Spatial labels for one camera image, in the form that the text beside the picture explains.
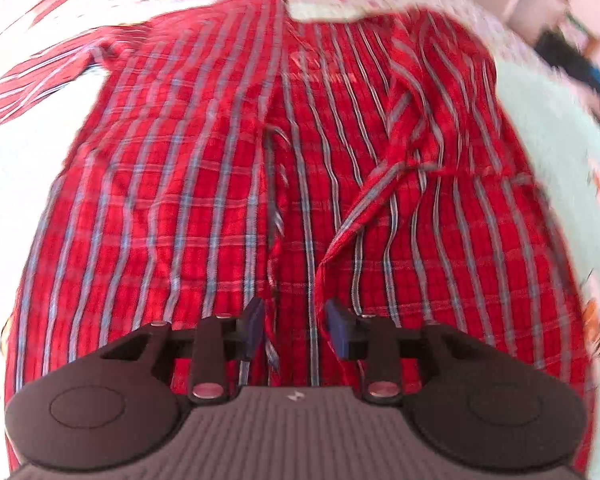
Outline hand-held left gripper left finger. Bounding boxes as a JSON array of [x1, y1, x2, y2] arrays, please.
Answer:
[[99, 296, 266, 406]]

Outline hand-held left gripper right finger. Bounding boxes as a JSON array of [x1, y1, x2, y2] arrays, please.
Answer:
[[325, 297, 481, 406]]

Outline red plaid shirt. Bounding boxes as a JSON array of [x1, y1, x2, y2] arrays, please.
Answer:
[[0, 0, 600, 480]]

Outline quilted bee bedspread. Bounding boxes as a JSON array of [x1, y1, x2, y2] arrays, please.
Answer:
[[0, 0, 600, 480]]

